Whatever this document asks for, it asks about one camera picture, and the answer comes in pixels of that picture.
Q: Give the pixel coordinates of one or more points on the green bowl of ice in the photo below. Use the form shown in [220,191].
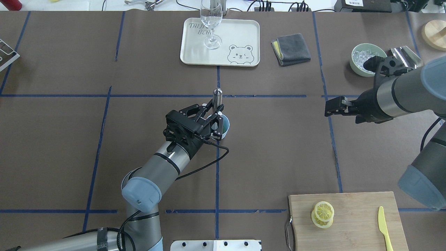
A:
[360,54]

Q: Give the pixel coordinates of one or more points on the wooden cutting board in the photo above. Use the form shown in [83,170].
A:
[355,222]

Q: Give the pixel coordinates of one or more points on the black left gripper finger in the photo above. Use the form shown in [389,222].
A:
[216,127]
[207,109]

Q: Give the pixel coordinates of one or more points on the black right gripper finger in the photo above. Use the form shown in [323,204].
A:
[349,107]
[334,106]

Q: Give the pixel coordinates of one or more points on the black power strip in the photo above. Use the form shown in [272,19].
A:
[272,5]

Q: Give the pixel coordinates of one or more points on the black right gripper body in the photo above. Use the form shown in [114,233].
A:
[369,104]

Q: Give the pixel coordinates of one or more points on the wooden cup tree stand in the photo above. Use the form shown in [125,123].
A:
[434,34]

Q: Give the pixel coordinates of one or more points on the steel muddler black tip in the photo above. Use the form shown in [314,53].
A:
[217,99]

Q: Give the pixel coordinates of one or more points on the blue plastic cup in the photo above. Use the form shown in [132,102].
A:
[226,126]

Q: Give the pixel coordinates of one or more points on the white wire cup rack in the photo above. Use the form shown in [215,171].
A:
[7,55]

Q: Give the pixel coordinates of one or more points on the lemon slice stack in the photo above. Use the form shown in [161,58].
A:
[322,215]

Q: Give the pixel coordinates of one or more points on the wine glass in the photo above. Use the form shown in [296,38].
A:
[211,14]

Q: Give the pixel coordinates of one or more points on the reacher grabber tool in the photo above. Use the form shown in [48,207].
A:
[149,4]

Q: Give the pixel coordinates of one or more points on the red bottle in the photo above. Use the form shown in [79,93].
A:
[12,5]

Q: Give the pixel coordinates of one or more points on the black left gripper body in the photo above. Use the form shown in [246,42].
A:
[192,143]

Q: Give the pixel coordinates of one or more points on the steel ice scoop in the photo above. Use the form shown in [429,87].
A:
[408,57]

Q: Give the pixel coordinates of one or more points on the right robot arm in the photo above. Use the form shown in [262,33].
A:
[397,91]

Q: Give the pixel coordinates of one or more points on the yellow plastic knife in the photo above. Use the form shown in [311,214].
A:
[383,228]

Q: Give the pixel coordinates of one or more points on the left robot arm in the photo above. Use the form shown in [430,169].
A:
[143,188]

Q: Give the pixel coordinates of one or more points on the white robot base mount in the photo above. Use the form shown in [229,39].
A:
[217,245]

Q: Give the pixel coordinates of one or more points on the grey folded cloth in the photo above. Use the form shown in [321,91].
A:
[291,49]

